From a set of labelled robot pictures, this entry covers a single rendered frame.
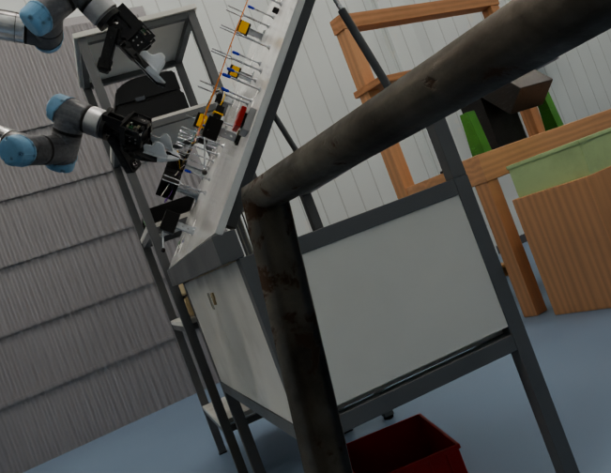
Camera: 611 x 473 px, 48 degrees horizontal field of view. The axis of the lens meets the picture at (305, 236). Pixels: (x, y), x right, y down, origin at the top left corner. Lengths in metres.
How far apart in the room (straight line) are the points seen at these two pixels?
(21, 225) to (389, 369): 3.98
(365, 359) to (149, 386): 3.82
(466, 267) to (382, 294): 0.23
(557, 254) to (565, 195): 0.31
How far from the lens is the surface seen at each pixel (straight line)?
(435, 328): 1.64
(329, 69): 6.44
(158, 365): 5.30
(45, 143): 1.83
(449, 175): 1.71
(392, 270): 1.60
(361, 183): 6.24
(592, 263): 3.44
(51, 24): 1.79
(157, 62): 1.77
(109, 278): 5.26
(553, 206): 3.45
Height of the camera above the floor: 0.78
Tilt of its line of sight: level
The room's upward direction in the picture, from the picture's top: 21 degrees counter-clockwise
